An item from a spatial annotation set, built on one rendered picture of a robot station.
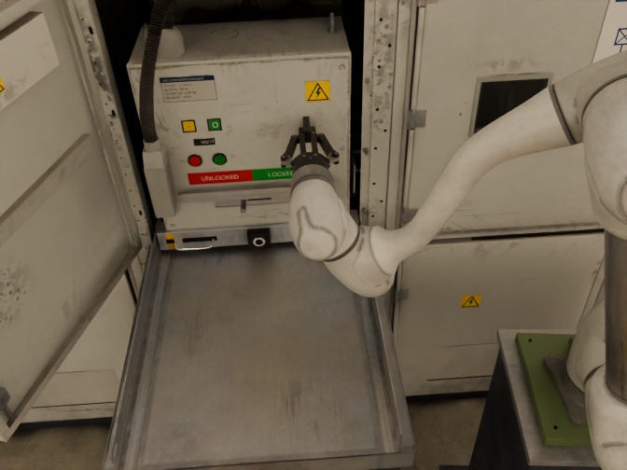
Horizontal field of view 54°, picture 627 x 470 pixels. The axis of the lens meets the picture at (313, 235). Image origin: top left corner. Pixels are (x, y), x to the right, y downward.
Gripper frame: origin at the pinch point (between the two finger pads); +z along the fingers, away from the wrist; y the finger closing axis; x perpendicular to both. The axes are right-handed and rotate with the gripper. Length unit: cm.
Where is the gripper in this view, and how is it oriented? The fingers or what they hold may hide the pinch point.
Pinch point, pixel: (306, 129)
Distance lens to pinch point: 145.5
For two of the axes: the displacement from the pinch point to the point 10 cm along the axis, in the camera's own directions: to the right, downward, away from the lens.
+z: -0.6, -6.5, 7.6
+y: 10.0, -0.6, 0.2
